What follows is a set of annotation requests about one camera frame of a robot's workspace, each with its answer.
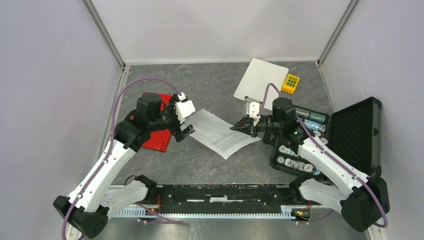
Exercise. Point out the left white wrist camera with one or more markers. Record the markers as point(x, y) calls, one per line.
point(184, 107)

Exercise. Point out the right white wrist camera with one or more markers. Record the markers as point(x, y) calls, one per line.
point(252, 110)

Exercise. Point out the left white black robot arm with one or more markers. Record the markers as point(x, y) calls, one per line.
point(86, 208)

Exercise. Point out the red folder black inside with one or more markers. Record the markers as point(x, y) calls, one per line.
point(155, 139)

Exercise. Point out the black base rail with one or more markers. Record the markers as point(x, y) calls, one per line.
point(223, 198)

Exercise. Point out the white clipboard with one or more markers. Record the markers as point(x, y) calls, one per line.
point(257, 76)

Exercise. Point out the printed paper sheet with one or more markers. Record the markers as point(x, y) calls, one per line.
point(215, 133)

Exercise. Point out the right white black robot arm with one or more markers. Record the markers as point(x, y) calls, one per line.
point(343, 174)

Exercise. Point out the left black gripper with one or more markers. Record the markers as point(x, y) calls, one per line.
point(179, 134)

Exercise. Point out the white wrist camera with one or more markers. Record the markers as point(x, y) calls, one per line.
point(184, 107)
point(252, 110)

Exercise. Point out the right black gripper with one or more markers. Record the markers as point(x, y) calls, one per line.
point(246, 125)

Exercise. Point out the black poker chip case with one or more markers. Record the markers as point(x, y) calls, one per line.
point(352, 133)

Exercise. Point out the yellow toy brick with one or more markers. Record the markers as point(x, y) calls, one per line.
point(290, 84)

